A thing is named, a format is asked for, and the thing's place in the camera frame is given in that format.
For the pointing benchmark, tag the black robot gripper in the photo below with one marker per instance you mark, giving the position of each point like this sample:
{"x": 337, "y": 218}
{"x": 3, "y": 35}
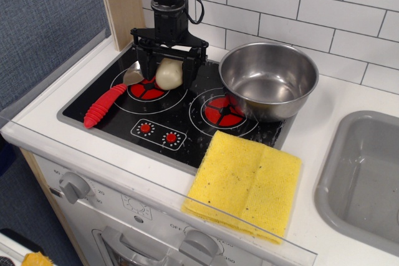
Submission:
{"x": 170, "y": 29}

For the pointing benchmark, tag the beige toy potato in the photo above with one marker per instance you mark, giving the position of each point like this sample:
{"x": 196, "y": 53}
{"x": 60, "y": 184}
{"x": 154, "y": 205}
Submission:
{"x": 169, "y": 74}

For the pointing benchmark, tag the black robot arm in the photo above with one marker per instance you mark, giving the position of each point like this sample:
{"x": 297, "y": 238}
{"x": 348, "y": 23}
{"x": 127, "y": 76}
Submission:
{"x": 176, "y": 50}

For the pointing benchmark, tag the yellow folded cloth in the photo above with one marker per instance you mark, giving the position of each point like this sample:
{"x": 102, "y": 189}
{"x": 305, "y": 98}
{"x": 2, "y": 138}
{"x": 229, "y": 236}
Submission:
{"x": 246, "y": 186}

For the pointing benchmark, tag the black toy stove top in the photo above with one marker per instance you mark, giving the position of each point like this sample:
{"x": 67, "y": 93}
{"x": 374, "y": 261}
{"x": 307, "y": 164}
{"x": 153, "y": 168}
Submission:
{"x": 175, "y": 127}

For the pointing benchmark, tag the stainless steel bowl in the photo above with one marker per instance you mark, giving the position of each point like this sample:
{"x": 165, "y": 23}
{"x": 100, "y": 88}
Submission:
{"x": 268, "y": 81}

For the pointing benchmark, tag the grey timer knob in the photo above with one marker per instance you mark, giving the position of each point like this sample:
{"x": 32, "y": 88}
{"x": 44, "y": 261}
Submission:
{"x": 73, "y": 187}

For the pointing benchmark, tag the grey oven knob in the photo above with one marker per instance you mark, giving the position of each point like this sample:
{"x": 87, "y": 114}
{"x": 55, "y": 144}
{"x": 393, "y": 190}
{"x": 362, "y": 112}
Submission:
{"x": 199, "y": 247}

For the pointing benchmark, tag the grey plastic sink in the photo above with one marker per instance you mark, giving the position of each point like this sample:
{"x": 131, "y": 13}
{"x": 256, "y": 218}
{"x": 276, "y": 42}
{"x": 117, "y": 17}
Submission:
{"x": 357, "y": 193}

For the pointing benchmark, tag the yellow and black object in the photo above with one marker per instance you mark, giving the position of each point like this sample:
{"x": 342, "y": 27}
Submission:
{"x": 32, "y": 259}

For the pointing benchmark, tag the red handled metal spoon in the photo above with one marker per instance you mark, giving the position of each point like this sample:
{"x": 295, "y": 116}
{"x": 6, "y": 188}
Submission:
{"x": 102, "y": 105}

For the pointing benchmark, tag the wooden post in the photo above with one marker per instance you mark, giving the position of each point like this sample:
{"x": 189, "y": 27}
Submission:
{"x": 123, "y": 16}

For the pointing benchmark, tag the grey oven door handle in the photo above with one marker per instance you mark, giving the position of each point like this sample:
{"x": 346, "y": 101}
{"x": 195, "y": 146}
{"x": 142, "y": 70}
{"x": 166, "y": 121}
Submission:
{"x": 135, "y": 248}

